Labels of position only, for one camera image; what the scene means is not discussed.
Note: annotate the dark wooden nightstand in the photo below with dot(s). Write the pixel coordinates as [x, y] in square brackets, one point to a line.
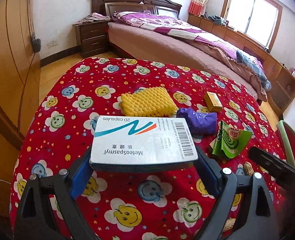
[92, 38]

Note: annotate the green mosquito coil box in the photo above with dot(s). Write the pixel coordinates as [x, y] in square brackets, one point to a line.
[230, 141]

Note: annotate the pink cloth on nightstand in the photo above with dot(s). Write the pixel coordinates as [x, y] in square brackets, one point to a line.
[94, 17]

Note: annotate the window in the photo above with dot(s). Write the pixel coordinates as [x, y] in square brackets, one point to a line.
[257, 19]

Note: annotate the purple plastic wrapper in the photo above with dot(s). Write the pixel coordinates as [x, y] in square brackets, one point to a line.
[199, 123]

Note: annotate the blue plaid cloth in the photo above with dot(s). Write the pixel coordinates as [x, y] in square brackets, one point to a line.
[255, 67]

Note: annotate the white medicine box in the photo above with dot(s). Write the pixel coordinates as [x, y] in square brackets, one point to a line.
[141, 144]

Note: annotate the purple patterned quilt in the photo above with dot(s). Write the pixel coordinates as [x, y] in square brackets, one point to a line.
[178, 28]

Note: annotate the light wooden wardrobe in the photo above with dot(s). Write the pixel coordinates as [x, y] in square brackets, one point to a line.
[19, 87]

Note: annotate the pink bedspread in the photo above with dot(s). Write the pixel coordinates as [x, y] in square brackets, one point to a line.
[148, 45]

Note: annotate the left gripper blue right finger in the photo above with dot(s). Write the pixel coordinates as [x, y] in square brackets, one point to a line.
[209, 172]

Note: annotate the dark wooden bed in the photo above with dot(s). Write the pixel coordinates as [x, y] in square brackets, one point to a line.
[109, 7]

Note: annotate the dark clothes pile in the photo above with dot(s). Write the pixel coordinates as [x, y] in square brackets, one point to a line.
[218, 20]

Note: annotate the black charger plug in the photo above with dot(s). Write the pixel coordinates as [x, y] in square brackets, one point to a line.
[36, 44]

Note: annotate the yellow small cardboard box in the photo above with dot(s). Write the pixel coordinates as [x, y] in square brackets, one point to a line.
[213, 102]

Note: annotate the wooden window cabinet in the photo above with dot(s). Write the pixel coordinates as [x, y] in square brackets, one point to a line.
[282, 92]

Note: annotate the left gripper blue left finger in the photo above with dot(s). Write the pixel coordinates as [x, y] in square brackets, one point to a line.
[80, 173]

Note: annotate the green red round bin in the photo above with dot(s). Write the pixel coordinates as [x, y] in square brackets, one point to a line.
[286, 135]

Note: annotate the peanut in shell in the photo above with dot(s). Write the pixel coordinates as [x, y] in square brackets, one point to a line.
[248, 169]

